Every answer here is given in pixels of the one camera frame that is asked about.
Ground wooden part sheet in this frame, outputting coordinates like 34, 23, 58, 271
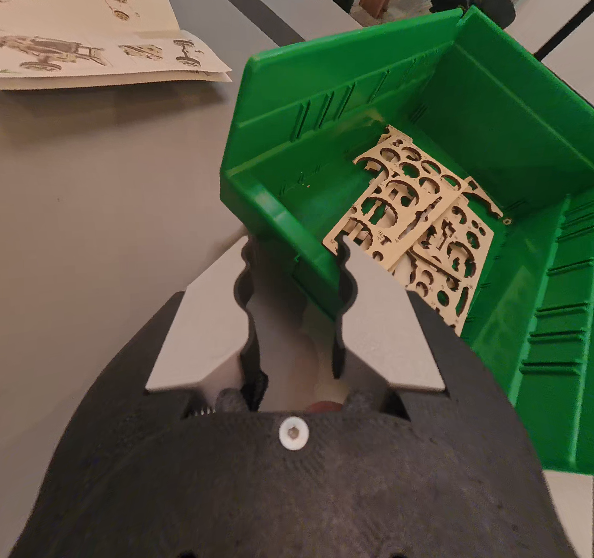
323, 126, 468, 275
391, 194, 495, 337

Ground green plastic bin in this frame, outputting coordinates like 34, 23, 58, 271
219, 5, 594, 473

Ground thin wooden sheet remnant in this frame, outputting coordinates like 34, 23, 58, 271
462, 177, 514, 225

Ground white instruction booklet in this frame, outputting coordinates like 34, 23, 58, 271
0, 0, 233, 91

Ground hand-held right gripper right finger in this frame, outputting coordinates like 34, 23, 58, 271
331, 234, 447, 393

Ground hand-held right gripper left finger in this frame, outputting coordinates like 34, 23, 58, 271
145, 235, 270, 412

